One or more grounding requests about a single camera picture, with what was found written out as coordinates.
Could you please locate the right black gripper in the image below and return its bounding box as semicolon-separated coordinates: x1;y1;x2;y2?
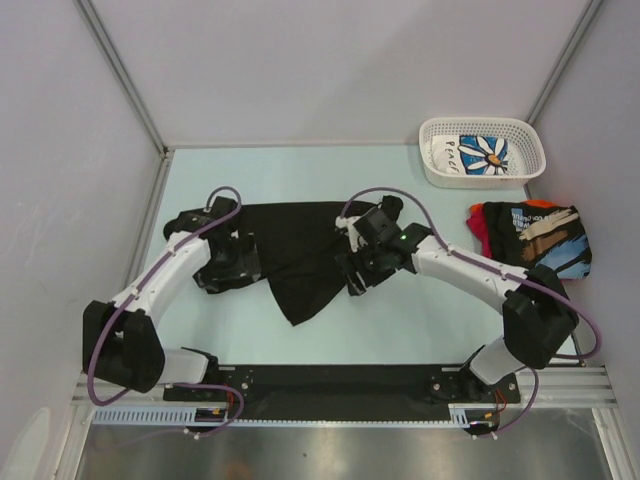
337;240;396;296

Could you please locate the black printed t-shirt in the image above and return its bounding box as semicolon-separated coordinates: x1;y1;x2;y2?
164;199;404;327
481;200;592;281

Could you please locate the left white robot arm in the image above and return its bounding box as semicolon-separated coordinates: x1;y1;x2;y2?
82;196;261;400

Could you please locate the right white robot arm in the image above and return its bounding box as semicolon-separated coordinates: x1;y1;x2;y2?
335;206;578;401

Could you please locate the folded red t-shirt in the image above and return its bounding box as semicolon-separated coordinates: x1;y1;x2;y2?
466;200;556;258

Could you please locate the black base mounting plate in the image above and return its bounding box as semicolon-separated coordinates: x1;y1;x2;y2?
163;364;521;422

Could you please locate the white daisy print t-shirt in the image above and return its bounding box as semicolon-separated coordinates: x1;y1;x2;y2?
430;135;509;176

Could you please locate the folded black printed t-shirt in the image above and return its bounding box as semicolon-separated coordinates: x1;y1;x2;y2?
481;200;592;281

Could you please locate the white plastic basket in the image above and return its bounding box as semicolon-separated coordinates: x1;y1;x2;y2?
419;117;546;190

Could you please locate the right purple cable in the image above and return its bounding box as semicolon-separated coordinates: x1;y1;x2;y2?
339;187;604;441

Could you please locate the purple cable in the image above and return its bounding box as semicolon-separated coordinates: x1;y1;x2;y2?
87;185;246;441
339;187;604;441

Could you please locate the white slotted cable duct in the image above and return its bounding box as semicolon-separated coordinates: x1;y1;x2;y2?
93;406;492;429

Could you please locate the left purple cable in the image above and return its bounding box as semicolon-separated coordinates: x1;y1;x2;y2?
87;185;246;441

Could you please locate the aluminium frame rail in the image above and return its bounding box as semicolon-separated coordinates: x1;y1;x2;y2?
69;364;616;407

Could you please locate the left aluminium corner post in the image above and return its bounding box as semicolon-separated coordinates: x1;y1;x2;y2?
73;0;167;157

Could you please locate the aluminium corner post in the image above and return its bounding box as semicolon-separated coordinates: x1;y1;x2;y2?
525;0;607;126
73;0;167;157

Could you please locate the right aluminium corner post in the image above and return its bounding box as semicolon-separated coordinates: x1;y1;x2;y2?
525;0;607;126

